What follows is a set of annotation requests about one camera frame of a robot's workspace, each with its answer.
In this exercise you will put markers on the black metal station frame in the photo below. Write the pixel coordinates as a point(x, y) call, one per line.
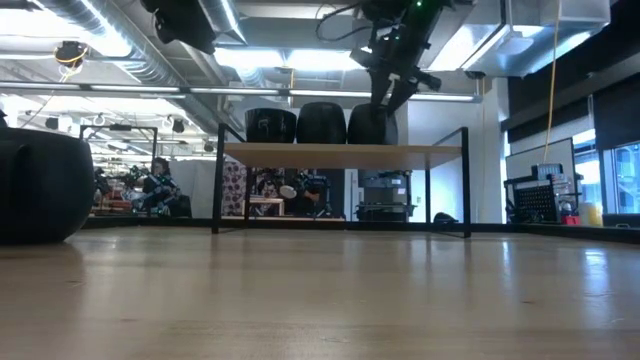
point(120, 127)

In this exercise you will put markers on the white ceiling air unit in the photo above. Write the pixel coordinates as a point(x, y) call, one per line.
point(525, 30)

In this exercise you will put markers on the wooden shelf black metal frame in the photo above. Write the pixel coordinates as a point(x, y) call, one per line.
point(340, 156)

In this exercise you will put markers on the patterned divider panel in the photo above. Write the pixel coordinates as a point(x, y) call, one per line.
point(234, 187)

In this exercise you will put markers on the grey storage cart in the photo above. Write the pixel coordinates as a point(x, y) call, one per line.
point(385, 192)

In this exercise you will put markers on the long linear ceiling light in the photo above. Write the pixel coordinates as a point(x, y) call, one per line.
point(240, 91)

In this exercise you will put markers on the person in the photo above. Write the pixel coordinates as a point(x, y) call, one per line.
point(160, 190)

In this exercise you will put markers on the black dome object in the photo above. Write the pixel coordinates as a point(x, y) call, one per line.
point(444, 218)

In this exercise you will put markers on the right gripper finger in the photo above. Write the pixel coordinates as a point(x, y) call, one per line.
point(402, 95)
point(380, 92)

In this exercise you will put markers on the black mug red interior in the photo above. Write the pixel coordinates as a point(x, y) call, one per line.
point(321, 125)

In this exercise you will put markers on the black mug yellow interior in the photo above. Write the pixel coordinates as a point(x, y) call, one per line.
point(365, 127)

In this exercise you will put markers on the wooden bench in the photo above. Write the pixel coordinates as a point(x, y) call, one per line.
point(262, 201)

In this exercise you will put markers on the yellow container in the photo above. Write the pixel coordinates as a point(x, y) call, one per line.
point(592, 215)

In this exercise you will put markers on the silver ventilation duct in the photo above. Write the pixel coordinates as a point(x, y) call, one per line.
point(155, 70)
point(225, 20)

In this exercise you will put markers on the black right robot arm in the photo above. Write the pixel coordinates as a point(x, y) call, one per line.
point(405, 10)

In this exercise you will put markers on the black aluminium table frame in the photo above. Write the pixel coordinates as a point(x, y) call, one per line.
point(300, 224)

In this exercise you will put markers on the black perforated rack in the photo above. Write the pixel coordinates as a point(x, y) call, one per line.
point(535, 202)

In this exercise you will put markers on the small red container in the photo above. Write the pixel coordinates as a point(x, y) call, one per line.
point(570, 220)

